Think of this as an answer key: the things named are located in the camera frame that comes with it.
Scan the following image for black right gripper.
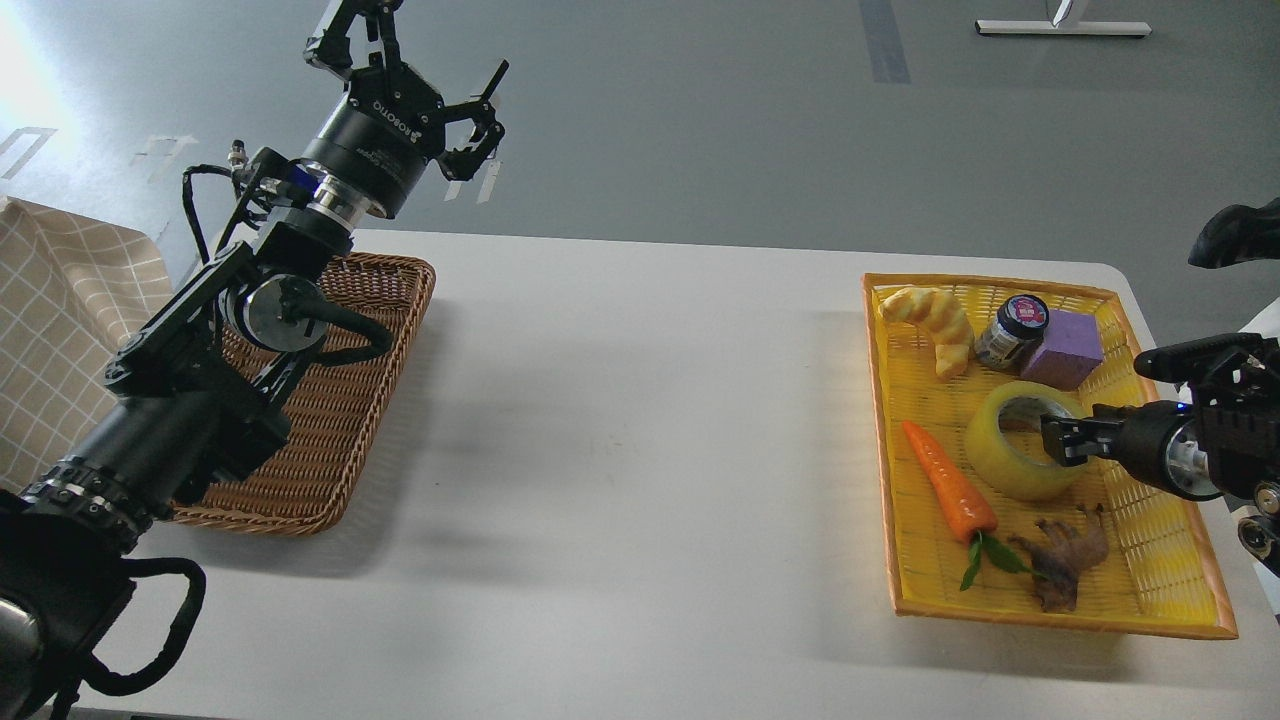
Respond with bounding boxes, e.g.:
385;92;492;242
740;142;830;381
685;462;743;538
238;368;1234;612
1039;400;1206;495

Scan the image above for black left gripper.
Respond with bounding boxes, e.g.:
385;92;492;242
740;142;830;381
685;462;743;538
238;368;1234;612
301;0;509;222

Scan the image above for yellow tape roll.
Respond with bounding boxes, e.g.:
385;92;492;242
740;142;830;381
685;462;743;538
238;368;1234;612
963;380;1085;502

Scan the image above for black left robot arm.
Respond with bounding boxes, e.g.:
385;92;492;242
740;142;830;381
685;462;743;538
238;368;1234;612
3;1;509;719

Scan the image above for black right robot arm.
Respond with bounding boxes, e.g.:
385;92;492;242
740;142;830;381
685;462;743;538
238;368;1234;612
1039;332;1279;574

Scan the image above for purple block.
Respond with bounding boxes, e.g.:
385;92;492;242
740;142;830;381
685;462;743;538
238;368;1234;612
1019;309;1105;391

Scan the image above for brown ginger root toy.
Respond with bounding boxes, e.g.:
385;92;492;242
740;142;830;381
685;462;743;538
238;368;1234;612
1007;503;1110;612

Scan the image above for orange toy carrot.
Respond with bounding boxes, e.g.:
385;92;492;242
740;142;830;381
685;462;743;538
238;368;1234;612
900;420;1036;592

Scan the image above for yellow plastic tray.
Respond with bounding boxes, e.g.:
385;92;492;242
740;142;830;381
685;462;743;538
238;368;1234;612
861;273;1238;641

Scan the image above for small dark lid jar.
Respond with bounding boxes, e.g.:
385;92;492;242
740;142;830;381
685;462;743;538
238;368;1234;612
975;293;1050;372

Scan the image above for toy croissant bread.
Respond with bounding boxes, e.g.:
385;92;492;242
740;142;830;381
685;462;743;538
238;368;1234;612
878;287;977;380

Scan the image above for beige checkered cloth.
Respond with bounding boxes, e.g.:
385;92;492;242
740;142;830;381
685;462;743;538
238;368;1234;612
1;197;172;492

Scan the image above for brown wicker basket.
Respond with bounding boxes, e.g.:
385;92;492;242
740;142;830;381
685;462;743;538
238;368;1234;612
172;252;436;536

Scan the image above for white metal stand base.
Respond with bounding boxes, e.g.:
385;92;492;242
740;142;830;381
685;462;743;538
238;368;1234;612
974;1;1152;38

